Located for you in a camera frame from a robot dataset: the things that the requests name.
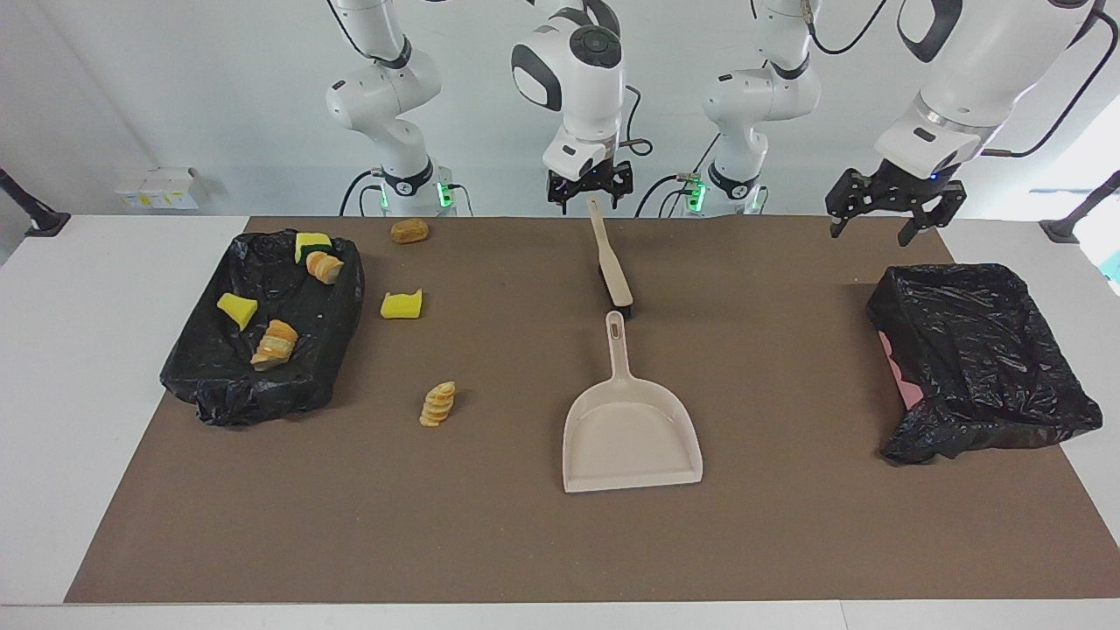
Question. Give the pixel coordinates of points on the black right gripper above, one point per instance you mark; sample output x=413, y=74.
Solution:
x=586, y=179

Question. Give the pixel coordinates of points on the small striped croissant piece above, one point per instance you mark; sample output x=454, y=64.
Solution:
x=437, y=404

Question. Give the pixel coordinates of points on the pink plastic bin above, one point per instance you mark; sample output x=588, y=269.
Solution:
x=901, y=376

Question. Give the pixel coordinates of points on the white wall socket box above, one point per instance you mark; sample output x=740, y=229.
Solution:
x=162, y=188

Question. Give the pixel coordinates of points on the large striped croissant piece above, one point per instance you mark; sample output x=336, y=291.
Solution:
x=276, y=344

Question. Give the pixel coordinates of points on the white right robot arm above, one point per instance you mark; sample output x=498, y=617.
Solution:
x=586, y=101

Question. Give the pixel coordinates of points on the black trash bag bin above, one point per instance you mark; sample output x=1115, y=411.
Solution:
x=262, y=271

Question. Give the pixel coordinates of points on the brown table mat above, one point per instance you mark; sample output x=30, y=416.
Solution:
x=560, y=542

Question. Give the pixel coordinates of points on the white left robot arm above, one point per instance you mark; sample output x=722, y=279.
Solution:
x=989, y=61

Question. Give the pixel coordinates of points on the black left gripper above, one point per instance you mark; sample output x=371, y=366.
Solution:
x=906, y=185

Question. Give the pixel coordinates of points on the black bag over pink bin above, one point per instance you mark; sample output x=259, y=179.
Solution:
x=989, y=367

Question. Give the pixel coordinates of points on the black stand foot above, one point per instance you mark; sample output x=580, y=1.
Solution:
x=39, y=219
x=1063, y=229

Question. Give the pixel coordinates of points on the yellow sponge piece green backing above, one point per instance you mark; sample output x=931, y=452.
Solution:
x=312, y=243

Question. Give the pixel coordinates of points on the brown bread roll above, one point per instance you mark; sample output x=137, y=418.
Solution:
x=409, y=231

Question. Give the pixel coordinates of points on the beige plastic dustpan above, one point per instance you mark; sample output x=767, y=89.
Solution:
x=630, y=437

